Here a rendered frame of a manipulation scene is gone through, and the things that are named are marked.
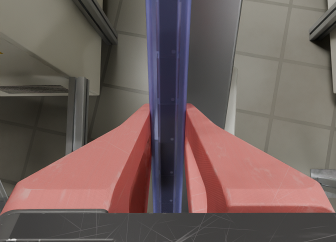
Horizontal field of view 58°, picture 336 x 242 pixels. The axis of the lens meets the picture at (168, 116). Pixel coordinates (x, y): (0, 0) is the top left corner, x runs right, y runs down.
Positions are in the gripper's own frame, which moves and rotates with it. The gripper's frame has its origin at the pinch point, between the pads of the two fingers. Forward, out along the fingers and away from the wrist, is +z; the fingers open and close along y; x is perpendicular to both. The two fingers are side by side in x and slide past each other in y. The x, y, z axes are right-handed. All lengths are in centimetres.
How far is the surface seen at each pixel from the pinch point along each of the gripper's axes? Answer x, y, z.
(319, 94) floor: 46, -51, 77
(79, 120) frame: 37, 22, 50
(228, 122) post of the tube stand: 5.7, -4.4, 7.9
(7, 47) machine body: 14, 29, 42
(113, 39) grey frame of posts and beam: 32, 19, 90
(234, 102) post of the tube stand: 4.6, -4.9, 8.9
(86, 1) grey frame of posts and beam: 14, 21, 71
